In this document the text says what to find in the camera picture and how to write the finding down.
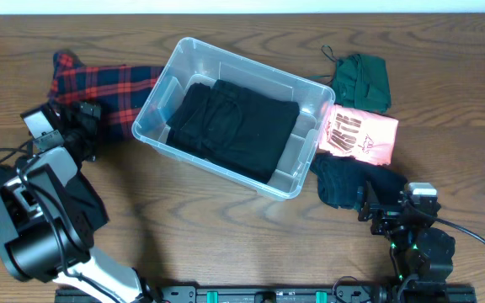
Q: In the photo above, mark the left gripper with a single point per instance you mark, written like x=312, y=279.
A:
x=82, y=127

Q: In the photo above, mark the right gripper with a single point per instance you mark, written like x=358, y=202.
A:
x=388, y=213

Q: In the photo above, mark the red navy plaid garment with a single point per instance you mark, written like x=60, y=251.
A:
x=120, y=91

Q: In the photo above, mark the dark green garment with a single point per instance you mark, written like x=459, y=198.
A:
x=359, y=81

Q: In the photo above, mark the clear plastic storage bin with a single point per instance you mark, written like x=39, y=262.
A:
x=195, y=61

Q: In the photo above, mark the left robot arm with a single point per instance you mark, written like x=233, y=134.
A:
x=49, y=211

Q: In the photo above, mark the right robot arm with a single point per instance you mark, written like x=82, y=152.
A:
x=419, y=251

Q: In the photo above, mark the black ribbed folded garment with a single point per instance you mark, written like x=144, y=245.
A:
x=342, y=182

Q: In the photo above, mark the coral printed t-shirt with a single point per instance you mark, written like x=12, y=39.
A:
x=362, y=135

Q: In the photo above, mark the black mounting rail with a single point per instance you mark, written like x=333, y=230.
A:
x=340, y=293

